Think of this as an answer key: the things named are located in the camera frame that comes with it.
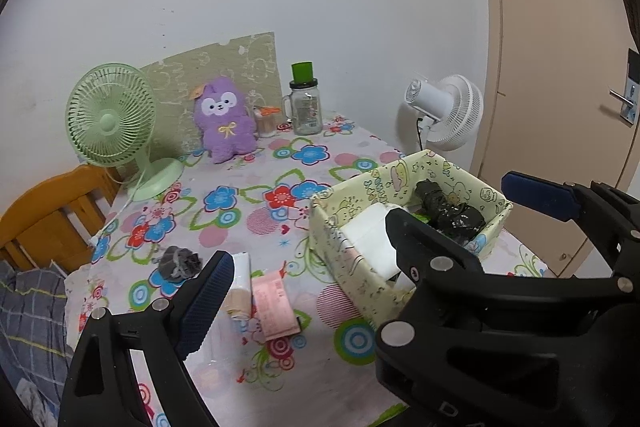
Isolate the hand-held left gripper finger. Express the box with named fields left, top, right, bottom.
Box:
left=57, top=251, right=236, bottom=427

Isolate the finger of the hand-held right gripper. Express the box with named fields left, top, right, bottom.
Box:
left=501, top=171, right=640, bottom=279
left=385, top=206, right=490, bottom=303

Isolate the black plastic bag roll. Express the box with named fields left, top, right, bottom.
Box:
left=414, top=179, right=486, bottom=242

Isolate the white fan power cable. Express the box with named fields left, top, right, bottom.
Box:
left=89, top=167, right=151, bottom=249

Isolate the white standing fan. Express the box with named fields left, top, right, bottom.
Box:
left=397, top=74, right=485, bottom=152

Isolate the beige door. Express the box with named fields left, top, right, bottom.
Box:
left=475, top=0, right=640, bottom=278

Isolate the purple plush toy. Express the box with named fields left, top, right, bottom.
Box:
left=194, top=76, right=257, bottom=164

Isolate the grey plaid pillow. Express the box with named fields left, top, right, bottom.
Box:
left=0, top=259, right=76, bottom=408

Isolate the wooden bed headboard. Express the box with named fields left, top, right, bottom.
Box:
left=0, top=164, right=123, bottom=273

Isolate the pink packet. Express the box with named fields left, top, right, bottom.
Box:
left=251, top=269, right=302, bottom=341

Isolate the yellow patterned storage box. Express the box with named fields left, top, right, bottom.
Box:
left=307, top=149, right=514, bottom=330

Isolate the floral tablecloth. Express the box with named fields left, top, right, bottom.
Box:
left=65, top=114, right=551, bottom=427

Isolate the green patterned board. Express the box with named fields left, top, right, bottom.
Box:
left=140, top=32, right=283, bottom=158

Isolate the white pad in box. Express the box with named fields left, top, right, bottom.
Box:
left=342, top=203, right=418, bottom=283

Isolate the small cup with orange item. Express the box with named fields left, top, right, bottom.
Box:
left=252, top=105, right=282, bottom=138

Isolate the green desk fan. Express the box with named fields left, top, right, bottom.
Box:
left=66, top=63, right=185, bottom=202

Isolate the glass jar with green lid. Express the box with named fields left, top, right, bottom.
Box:
left=281, top=62, right=323, bottom=136

